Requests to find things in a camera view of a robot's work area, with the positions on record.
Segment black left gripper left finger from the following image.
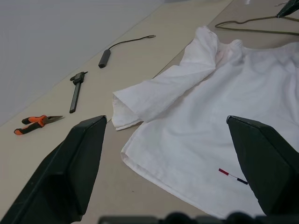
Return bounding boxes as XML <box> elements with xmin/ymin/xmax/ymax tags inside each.
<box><xmin>0</xmin><ymin>115</ymin><xmax>107</xmax><ymax>224</ymax></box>

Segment black caliper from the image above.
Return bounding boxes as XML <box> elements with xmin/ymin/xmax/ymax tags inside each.
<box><xmin>69</xmin><ymin>71</ymin><xmax>89</xmax><ymax>114</ymax></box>

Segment white cloth garment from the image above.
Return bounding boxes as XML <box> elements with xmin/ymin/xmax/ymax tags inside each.
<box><xmin>111</xmin><ymin>25</ymin><xmax>299</xmax><ymax>217</ymax></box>

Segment olive wire hanger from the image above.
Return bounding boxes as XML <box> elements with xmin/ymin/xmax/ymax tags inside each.
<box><xmin>214</xmin><ymin>15</ymin><xmax>299</xmax><ymax>36</ymax></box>

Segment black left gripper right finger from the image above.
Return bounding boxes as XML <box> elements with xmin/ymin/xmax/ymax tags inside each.
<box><xmin>226</xmin><ymin>115</ymin><xmax>299</xmax><ymax>217</ymax></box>

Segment orange and black pliers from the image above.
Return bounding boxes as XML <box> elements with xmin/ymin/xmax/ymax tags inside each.
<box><xmin>13</xmin><ymin>114</ymin><xmax>65</xmax><ymax>135</ymax></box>

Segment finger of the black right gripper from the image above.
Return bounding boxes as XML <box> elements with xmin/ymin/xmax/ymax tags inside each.
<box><xmin>276</xmin><ymin>0</ymin><xmax>299</xmax><ymax>18</ymax></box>

